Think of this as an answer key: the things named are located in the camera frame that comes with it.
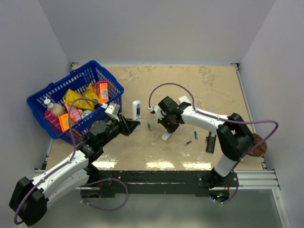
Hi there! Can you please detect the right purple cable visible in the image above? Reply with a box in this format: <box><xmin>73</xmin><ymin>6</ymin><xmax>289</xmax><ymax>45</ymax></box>
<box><xmin>148</xmin><ymin>82</ymin><xmax>279</xmax><ymax>167</ymax></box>

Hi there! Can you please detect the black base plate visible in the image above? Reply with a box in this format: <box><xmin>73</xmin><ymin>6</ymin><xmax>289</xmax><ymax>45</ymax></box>
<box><xmin>81</xmin><ymin>171</ymin><xmax>238</xmax><ymax>200</ymax></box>

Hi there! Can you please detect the soap pump bottle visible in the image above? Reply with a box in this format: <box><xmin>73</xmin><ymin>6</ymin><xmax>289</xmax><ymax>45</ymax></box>
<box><xmin>44</xmin><ymin>98</ymin><xmax>65</xmax><ymax>117</ymax></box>

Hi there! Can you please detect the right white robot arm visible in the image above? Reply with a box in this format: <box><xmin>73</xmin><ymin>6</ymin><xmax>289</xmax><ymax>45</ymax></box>
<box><xmin>150</xmin><ymin>96</ymin><xmax>254</xmax><ymax>187</ymax></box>

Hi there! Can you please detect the pink round container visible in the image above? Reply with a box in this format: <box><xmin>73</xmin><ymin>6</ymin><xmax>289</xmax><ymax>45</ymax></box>
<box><xmin>70</xmin><ymin>107</ymin><xmax>81</xmax><ymax>122</ymax></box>

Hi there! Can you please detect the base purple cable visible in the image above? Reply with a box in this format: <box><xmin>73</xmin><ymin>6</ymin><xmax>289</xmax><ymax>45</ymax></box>
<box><xmin>80</xmin><ymin>175</ymin><xmax>131</xmax><ymax>211</ymax></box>

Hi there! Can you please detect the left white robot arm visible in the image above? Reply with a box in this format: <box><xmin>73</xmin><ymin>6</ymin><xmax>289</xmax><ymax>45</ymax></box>
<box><xmin>9</xmin><ymin>114</ymin><xmax>141</xmax><ymax>226</ymax></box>

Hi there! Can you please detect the black remote control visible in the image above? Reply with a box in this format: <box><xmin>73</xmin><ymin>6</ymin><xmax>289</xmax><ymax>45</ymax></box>
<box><xmin>206</xmin><ymin>132</ymin><xmax>217</xmax><ymax>153</ymax></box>

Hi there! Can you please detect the silver can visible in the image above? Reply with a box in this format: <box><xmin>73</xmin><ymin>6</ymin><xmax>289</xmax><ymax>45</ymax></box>
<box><xmin>81</xmin><ymin>110</ymin><xmax>92</xmax><ymax>119</ymax></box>

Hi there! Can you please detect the white battery cover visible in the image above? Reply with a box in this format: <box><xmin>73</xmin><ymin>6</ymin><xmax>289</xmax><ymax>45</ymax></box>
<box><xmin>161</xmin><ymin>132</ymin><xmax>171</xmax><ymax>141</ymax></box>

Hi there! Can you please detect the orange juice carton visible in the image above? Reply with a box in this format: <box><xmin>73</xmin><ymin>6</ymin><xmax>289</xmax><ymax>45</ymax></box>
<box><xmin>97</xmin><ymin>81</ymin><xmax>109</xmax><ymax>103</ymax></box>

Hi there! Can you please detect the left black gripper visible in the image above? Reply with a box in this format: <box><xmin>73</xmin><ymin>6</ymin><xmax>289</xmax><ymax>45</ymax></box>
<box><xmin>100</xmin><ymin>114</ymin><xmax>139</xmax><ymax>147</ymax></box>

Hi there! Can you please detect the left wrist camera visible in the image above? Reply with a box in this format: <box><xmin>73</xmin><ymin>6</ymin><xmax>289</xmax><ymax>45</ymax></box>
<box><xmin>101</xmin><ymin>103</ymin><xmax>120</xmax><ymax>119</ymax></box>

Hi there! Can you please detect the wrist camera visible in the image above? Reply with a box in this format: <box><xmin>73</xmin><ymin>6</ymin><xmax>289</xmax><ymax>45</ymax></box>
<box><xmin>149</xmin><ymin>104</ymin><xmax>164</xmax><ymax>120</ymax></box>
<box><xmin>101</xmin><ymin>103</ymin><xmax>120</xmax><ymax>119</ymax></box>

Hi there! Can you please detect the small orange box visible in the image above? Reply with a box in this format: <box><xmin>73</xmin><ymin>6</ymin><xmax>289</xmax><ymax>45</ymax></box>
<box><xmin>58</xmin><ymin>113</ymin><xmax>69</xmax><ymax>132</ymax></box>

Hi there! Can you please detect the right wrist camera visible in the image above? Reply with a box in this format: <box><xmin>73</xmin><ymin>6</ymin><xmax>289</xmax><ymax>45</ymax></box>
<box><xmin>149</xmin><ymin>104</ymin><xmax>164</xmax><ymax>120</ymax></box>

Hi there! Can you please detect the brown cloth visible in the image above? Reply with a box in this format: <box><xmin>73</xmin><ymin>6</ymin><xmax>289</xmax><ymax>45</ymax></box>
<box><xmin>248</xmin><ymin>133</ymin><xmax>267</xmax><ymax>157</ymax></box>

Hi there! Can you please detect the white remote control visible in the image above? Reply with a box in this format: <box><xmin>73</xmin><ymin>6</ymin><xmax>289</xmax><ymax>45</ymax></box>
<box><xmin>132</xmin><ymin>100</ymin><xmax>142</xmax><ymax>131</ymax></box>

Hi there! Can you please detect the blue plastic shopping basket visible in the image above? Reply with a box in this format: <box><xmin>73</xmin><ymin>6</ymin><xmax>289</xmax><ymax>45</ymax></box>
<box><xmin>27</xmin><ymin>60</ymin><xmax>124</xmax><ymax>144</ymax></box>

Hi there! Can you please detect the yellow snack bag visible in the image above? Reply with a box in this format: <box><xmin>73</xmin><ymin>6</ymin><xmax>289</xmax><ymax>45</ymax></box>
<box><xmin>64</xmin><ymin>89</ymin><xmax>94</xmax><ymax>111</ymax></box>
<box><xmin>83</xmin><ymin>83</ymin><xmax>99</xmax><ymax>110</ymax></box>

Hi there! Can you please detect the white remote with display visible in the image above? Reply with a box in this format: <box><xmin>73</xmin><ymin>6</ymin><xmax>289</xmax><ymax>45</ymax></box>
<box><xmin>179</xmin><ymin>95</ymin><xmax>191</xmax><ymax>104</ymax></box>

